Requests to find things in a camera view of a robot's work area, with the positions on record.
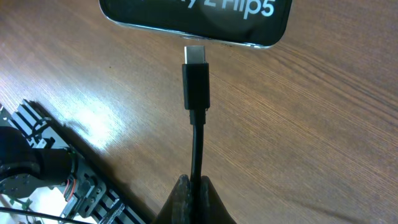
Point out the black Samsung Galaxy smartphone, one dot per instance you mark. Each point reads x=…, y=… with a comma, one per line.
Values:
x=257, y=24

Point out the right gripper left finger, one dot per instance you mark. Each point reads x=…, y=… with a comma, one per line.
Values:
x=178, y=207

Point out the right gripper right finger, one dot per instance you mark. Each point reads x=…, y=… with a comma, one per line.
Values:
x=212, y=209

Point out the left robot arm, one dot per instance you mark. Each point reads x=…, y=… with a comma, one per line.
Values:
x=36, y=152

